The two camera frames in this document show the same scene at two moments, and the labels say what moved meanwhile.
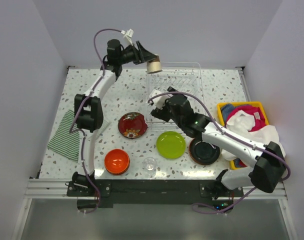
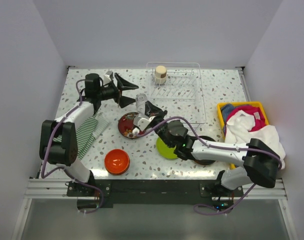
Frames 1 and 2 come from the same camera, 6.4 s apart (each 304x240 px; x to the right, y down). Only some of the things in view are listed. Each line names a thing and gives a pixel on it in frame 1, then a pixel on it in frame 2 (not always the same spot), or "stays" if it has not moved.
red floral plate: (132, 125) stays
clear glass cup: (149, 163) to (140, 99)
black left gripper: (141, 55) to (123, 85)
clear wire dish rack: (185, 78) stays
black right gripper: (161, 113) to (151, 110)
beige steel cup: (154, 66) to (160, 75)
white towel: (242, 124) stays
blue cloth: (226, 108) stays
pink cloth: (255, 111) stays
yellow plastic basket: (221, 118) stays
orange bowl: (116, 162) stays
